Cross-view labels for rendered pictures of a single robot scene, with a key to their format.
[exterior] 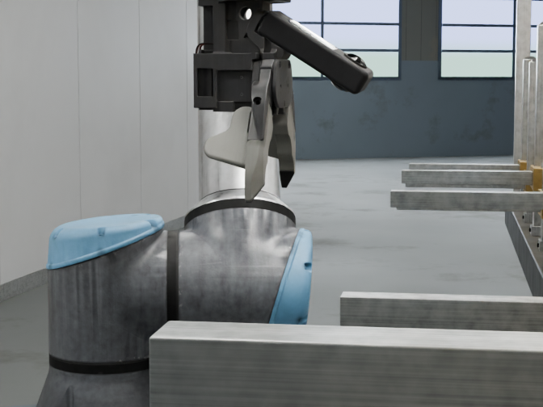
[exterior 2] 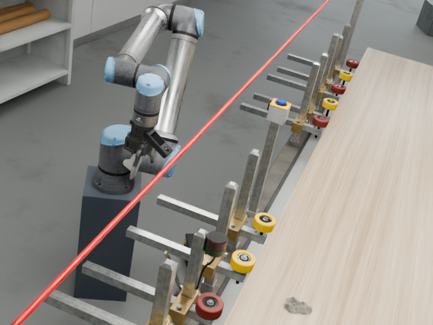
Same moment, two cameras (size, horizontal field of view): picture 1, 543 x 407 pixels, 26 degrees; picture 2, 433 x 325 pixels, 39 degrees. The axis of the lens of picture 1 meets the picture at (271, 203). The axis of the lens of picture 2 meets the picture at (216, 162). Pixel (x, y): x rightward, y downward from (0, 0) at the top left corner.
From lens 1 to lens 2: 1.38 m
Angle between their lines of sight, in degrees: 25
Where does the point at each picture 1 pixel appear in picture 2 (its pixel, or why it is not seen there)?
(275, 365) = (57, 302)
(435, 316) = (179, 209)
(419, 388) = (73, 311)
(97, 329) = (110, 164)
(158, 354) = not seen: hidden behind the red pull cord
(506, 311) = (196, 214)
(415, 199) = (248, 109)
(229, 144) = (129, 163)
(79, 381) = (104, 175)
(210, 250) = not seen: hidden behind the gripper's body
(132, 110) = not seen: outside the picture
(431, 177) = (277, 80)
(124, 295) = (118, 157)
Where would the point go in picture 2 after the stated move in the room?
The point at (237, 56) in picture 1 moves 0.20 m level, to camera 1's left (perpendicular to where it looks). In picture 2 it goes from (135, 141) to (82, 127)
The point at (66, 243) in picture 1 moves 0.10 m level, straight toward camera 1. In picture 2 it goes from (105, 138) to (100, 150)
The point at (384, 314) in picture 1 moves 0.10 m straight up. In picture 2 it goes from (167, 205) to (171, 183)
